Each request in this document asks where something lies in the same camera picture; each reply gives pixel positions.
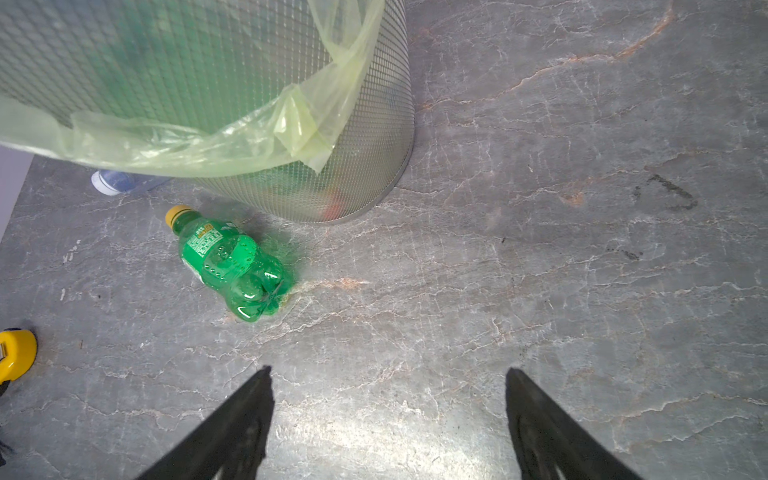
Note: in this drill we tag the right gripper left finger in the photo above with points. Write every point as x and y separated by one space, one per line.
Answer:
230 443

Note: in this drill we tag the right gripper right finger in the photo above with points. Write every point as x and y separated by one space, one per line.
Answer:
549 443

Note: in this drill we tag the green bottle yellow cap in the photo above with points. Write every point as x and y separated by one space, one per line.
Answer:
228 261

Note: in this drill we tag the green-lined mesh waste bin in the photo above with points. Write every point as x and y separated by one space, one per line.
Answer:
302 109

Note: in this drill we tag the yellow tape measure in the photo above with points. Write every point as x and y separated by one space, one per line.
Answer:
18 353

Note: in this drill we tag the clear bottle dark blue neck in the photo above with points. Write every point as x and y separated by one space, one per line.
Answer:
115 183

